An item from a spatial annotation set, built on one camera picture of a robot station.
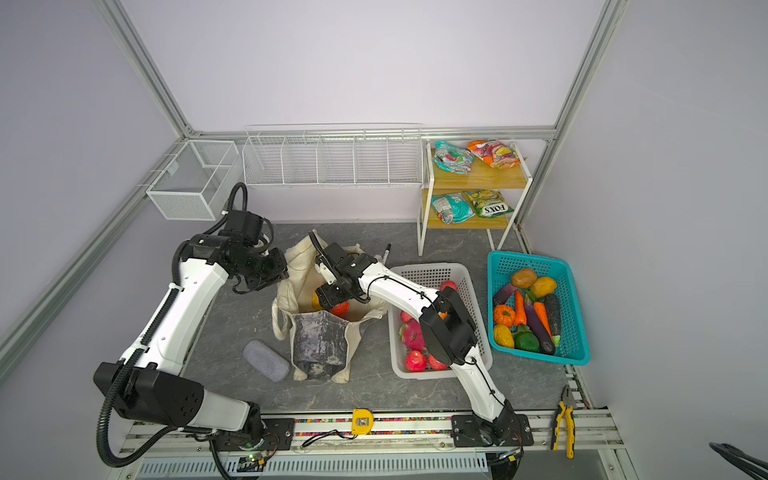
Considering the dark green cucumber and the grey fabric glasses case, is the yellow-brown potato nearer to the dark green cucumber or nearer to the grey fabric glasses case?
the dark green cucumber

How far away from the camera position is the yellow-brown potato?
0.96m

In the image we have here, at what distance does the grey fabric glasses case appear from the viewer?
0.83m

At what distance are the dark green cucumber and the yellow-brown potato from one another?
7 cm
